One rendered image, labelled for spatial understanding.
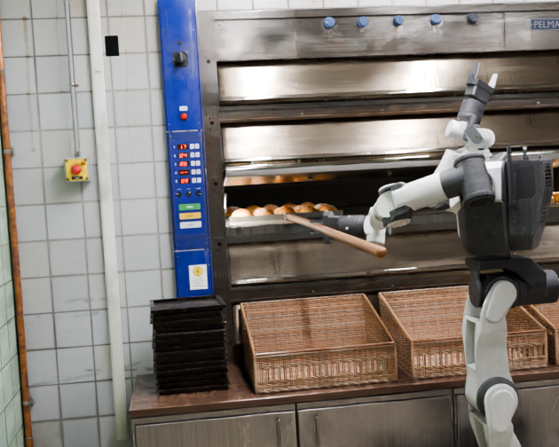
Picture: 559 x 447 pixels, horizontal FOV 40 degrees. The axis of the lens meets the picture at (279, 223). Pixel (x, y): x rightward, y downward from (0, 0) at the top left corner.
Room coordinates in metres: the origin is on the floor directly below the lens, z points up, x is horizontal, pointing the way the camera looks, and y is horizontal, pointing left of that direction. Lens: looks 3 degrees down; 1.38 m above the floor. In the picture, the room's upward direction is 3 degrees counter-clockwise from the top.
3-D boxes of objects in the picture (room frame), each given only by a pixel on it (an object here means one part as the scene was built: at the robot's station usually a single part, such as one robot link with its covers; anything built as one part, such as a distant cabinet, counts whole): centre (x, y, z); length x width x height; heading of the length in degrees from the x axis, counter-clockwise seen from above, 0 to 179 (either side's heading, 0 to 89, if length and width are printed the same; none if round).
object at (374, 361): (3.10, -0.11, 0.72); 0.56 x 0.49 x 0.28; 98
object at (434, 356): (3.18, -0.72, 0.72); 0.56 x 0.49 x 0.28; 97
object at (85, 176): (3.21, 0.82, 1.46); 0.10 x 0.07 x 0.10; 97
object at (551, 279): (2.57, -0.77, 0.99); 0.28 x 0.13 x 0.18; 97
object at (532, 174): (2.54, -0.74, 1.26); 0.34 x 0.30 x 0.36; 152
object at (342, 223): (2.81, -0.22, 1.19); 0.12 x 0.10 x 0.13; 62
